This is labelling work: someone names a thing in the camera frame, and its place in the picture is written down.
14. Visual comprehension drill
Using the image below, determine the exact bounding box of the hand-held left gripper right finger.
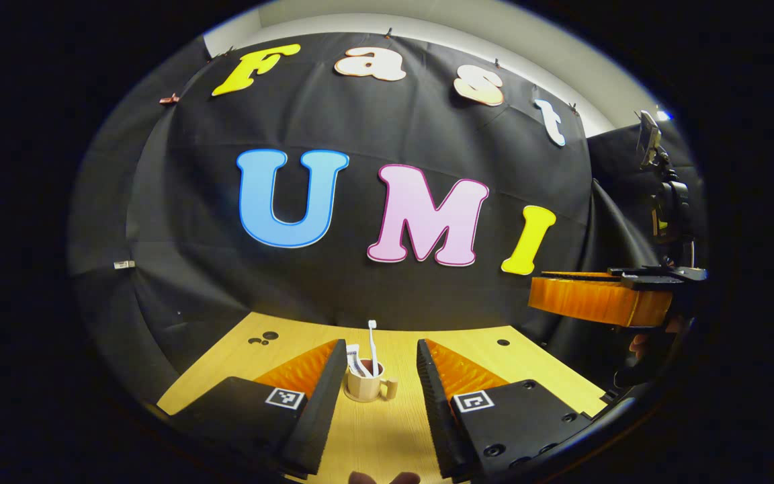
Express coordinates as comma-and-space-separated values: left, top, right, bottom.
417, 339, 593, 482

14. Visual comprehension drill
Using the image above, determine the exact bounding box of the black backdrop cloth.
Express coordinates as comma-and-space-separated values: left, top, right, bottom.
68, 32, 703, 404

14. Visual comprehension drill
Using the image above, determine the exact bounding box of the wooden desktop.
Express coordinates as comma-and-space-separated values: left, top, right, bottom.
157, 311, 609, 484

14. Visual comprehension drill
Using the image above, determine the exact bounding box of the white toothpaste tube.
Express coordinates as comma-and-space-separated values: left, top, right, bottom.
347, 344, 373, 378

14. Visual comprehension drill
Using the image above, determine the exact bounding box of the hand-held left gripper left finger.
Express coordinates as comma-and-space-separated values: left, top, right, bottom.
171, 338, 349, 479

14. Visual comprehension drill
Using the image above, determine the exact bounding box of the beige cup with handle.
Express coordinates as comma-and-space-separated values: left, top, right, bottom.
345, 360, 399, 403

